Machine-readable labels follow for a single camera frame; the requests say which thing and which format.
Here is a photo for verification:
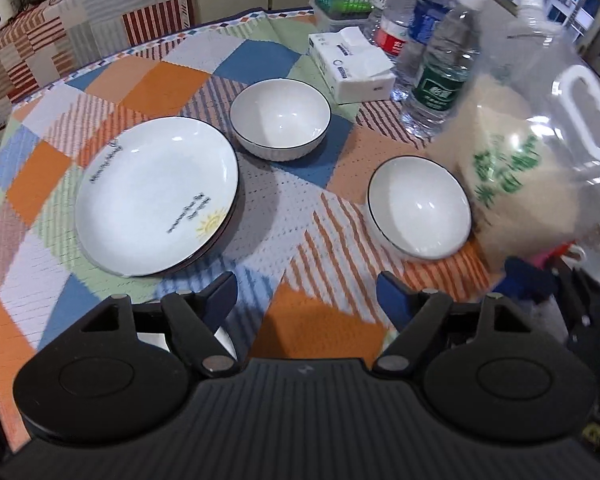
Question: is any blue label water bottle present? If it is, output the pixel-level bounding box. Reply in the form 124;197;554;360
407;0;466;61

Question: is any white tissue pack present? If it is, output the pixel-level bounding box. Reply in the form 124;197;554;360
307;27;397;106

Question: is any clear plastic jug of rice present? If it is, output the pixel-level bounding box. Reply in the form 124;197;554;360
425;0;600;271

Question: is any striped patchwork cabinet cloth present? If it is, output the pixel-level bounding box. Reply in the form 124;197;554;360
0;0;191;131

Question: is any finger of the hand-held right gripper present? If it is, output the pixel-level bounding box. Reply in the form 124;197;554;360
504;256;558;303

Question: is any white plate with sun print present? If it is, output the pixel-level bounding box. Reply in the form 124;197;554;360
74;116;241;278

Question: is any green label water bottle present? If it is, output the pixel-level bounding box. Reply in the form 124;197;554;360
399;0;485;138

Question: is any pink plastic item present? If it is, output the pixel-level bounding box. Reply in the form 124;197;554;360
530;242;588;266

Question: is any colourful patchwork tablecloth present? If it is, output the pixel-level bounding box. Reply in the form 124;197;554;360
0;7;506;456

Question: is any green plastic basket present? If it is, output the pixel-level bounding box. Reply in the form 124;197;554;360
312;0;376;21

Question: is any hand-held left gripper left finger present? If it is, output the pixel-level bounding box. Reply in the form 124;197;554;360
39;271;240;377

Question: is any red label water bottle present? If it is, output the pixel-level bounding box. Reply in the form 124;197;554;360
372;0;428;63

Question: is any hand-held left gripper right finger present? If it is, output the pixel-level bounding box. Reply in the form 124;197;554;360
372;271;572;377

